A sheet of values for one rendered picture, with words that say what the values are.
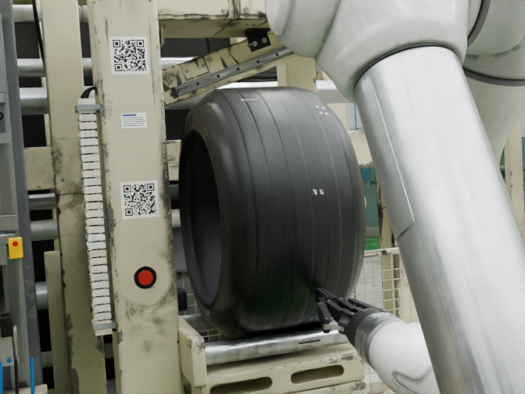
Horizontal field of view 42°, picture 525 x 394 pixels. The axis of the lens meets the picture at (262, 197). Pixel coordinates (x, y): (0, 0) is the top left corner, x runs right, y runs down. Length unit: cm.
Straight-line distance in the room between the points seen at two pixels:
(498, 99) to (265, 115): 67
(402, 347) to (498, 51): 46
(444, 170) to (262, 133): 80
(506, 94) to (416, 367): 41
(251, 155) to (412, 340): 48
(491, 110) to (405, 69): 22
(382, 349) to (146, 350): 58
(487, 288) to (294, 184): 81
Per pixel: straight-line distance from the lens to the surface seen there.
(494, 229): 56
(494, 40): 76
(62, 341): 222
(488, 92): 80
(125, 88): 143
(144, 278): 143
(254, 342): 144
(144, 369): 148
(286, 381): 146
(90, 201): 142
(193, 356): 137
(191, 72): 187
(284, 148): 133
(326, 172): 134
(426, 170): 58
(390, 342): 106
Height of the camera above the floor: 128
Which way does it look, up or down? 3 degrees down
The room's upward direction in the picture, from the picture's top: 4 degrees counter-clockwise
